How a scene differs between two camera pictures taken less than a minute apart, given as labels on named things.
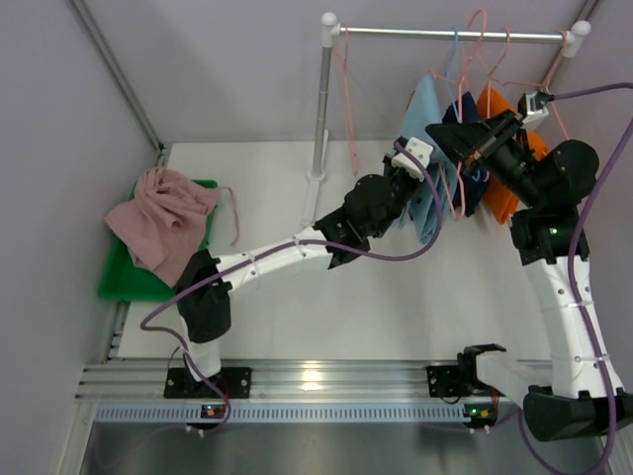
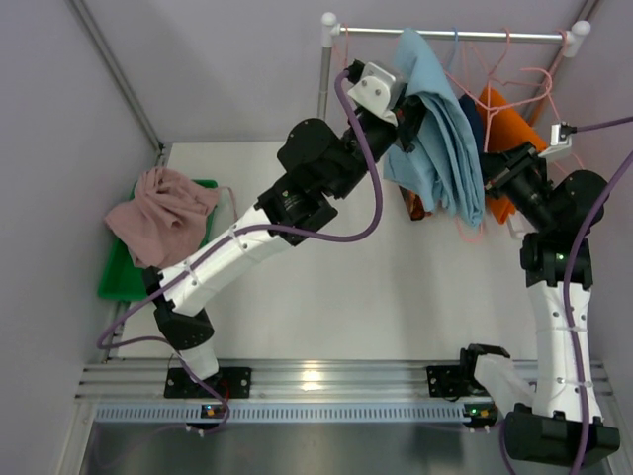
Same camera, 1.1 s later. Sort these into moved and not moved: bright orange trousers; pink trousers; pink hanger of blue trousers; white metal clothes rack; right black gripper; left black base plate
Moved: pink hanger of blue trousers; right black gripper
Not moved: pink trousers; left black base plate; white metal clothes rack; bright orange trousers
